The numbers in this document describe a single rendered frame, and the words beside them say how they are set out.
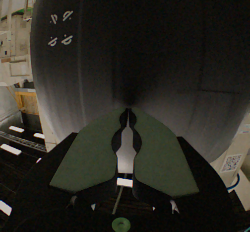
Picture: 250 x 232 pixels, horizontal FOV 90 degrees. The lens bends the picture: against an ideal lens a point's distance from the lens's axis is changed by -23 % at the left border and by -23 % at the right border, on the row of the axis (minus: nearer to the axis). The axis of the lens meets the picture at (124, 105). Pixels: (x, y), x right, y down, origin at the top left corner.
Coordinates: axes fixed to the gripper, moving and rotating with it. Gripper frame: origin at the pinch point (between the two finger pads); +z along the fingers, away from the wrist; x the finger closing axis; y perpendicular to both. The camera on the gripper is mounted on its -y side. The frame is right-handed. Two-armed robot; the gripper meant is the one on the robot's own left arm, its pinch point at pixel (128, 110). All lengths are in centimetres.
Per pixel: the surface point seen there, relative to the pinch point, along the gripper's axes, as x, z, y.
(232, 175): 38, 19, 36
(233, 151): 33.4, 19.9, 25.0
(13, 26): -311, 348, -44
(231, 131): 12.2, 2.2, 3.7
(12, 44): -315, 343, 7
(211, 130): 9.0, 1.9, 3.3
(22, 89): -534, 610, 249
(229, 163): 33.5, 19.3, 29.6
